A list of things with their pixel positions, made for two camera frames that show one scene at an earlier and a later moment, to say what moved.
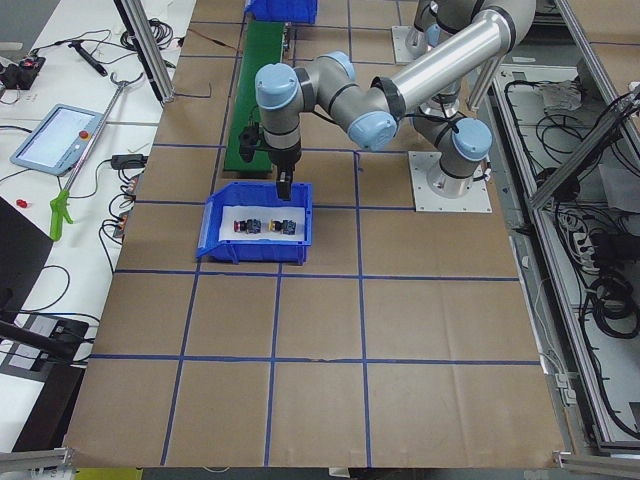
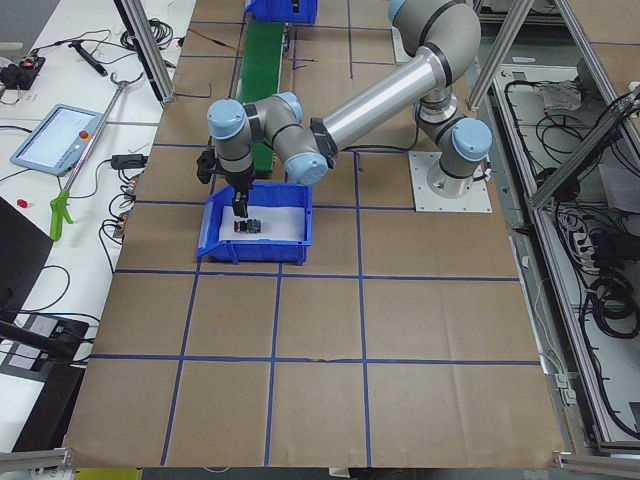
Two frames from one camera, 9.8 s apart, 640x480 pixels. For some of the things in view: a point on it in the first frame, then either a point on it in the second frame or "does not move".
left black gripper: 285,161 to 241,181
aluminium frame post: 137,23 does not move
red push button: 250,226 does not move
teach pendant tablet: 59,141 does not move
